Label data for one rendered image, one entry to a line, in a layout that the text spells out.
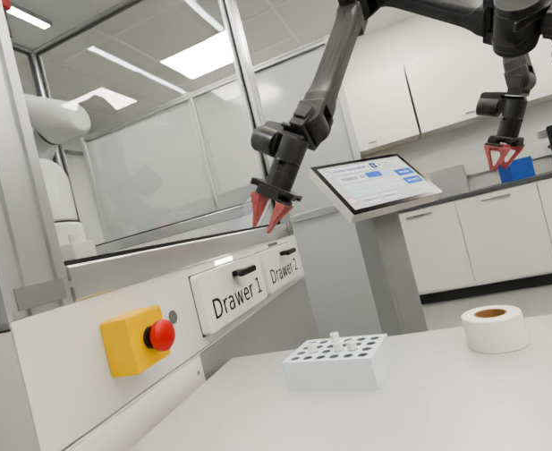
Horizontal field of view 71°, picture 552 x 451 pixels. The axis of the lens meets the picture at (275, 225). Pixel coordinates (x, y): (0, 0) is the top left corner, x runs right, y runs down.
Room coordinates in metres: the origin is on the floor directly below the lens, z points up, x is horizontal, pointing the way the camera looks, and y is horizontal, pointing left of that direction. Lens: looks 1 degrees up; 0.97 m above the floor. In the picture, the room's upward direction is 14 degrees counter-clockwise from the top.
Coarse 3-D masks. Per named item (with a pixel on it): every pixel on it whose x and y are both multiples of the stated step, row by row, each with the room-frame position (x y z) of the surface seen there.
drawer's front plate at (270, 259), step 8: (272, 248) 1.07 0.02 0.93; (280, 248) 1.13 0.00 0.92; (288, 248) 1.20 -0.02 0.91; (264, 256) 1.00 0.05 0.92; (272, 256) 1.06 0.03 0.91; (280, 256) 1.12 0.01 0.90; (288, 256) 1.18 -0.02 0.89; (296, 256) 1.26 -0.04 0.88; (264, 264) 0.99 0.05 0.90; (272, 264) 1.04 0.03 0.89; (280, 264) 1.10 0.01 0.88; (288, 264) 1.16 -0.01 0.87; (296, 264) 1.24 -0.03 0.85; (264, 272) 0.99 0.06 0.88; (272, 272) 1.03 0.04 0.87; (280, 272) 1.09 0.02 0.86; (296, 272) 1.22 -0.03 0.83; (264, 280) 0.99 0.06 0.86; (280, 280) 1.07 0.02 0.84; (288, 280) 1.13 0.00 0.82; (272, 288) 1.00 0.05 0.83
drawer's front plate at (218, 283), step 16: (256, 256) 0.95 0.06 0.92; (208, 272) 0.73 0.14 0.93; (224, 272) 0.79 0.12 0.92; (256, 272) 0.93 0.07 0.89; (192, 288) 0.70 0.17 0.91; (208, 288) 0.72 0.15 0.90; (224, 288) 0.77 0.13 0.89; (240, 288) 0.84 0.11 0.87; (256, 288) 0.91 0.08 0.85; (208, 304) 0.71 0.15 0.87; (224, 304) 0.76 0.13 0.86; (208, 320) 0.69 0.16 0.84; (224, 320) 0.74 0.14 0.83
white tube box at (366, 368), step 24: (360, 336) 0.55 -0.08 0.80; (384, 336) 0.52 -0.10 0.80; (288, 360) 0.52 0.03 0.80; (312, 360) 0.50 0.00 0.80; (336, 360) 0.48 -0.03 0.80; (360, 360) 0.47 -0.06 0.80; (384, 360) 0.50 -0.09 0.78; (288, 384) 0.52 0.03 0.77; (312, 384) 0.50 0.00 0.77; (336, 384) 0.48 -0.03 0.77; (360, 384) 0.47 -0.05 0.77
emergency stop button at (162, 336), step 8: (160, 320) 0.50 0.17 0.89; (152, 328) 0.49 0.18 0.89; (160, 328) 0.49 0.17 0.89; (168, 328) 0.50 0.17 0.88; (152, 336) 0.48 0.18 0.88; (160, 336) 0.48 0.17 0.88; (168, 336) 0.50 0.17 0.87; (152, 344) 0.48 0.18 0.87; (160, 344) 0.48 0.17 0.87; (168, 344) 0.50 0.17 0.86
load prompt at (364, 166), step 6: (372, 162) 1.77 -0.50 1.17; (378, 162) 1.78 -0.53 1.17; (336, 168) 1.67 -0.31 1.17; (342, 168) 1.67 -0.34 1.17; (348, 168) 1.69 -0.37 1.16; (354, 168) 1.70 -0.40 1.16; (360, 168) 1.70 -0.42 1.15; (366, 168) 1.72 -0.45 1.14; (372, 168) 1.73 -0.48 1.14; (336, 174) 1.63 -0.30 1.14; (342, 174) 1.64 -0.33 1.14
